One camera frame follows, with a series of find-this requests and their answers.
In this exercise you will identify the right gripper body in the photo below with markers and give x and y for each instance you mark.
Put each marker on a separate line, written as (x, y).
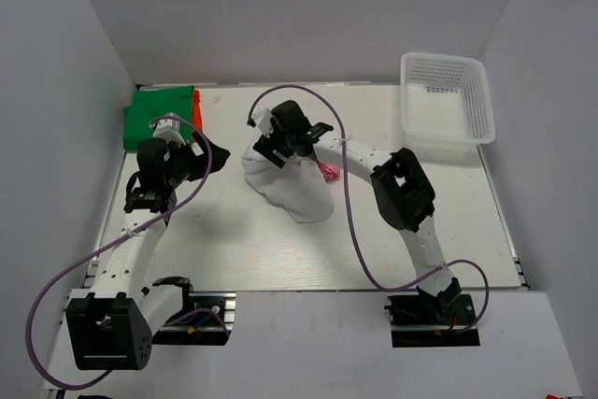
(281, 141)

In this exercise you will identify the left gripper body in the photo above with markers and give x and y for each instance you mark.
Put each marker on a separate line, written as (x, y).
(186, 164)

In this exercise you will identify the white t shirt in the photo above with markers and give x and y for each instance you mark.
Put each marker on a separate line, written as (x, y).
(298, 187)

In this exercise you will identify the pink t shirt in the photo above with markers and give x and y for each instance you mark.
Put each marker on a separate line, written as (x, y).
(331, 173)

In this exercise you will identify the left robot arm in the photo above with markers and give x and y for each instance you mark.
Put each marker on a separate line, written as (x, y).
(113, 326)

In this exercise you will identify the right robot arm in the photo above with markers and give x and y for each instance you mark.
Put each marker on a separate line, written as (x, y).
(403, 193)

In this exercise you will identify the orange folded t shirt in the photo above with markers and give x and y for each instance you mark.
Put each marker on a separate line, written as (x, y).
(197, 119)

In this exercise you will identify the green folded t shirt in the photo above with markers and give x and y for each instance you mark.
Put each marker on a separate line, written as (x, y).
(146, 106)

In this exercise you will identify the white plastic basket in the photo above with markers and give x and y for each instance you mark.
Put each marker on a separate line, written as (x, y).
(445, 102)

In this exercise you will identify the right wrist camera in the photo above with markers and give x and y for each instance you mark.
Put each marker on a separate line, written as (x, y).
(261, 118)

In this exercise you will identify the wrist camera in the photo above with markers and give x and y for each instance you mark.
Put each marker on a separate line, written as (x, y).
(168, 129)
(261, 118)

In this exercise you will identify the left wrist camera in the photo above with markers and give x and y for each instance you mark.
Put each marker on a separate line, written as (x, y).
(168, 129)

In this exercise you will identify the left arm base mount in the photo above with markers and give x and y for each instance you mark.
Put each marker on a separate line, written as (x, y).
(203, 319)

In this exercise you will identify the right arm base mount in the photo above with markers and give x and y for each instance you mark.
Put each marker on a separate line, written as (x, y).
(413, 326)

